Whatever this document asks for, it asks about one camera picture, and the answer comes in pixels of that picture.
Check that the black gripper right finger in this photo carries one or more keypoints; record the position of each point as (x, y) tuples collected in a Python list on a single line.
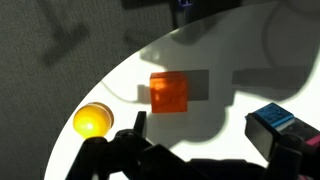
[(293, 160)]

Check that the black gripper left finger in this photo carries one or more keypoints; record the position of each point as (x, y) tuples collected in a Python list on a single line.
[(126, 156)]

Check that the orange block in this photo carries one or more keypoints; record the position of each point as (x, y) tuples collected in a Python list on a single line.
[(169, 92)]

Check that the maroon block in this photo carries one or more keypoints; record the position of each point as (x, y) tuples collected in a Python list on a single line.
[(314, 141)]

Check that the grey block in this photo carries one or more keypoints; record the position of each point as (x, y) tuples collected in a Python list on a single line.
[(300, 128)]

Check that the blue block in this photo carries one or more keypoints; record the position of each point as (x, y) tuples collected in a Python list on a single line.
[(271, 116)]

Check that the yellow rounded block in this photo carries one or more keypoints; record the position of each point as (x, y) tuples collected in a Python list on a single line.
[(90, 120)]

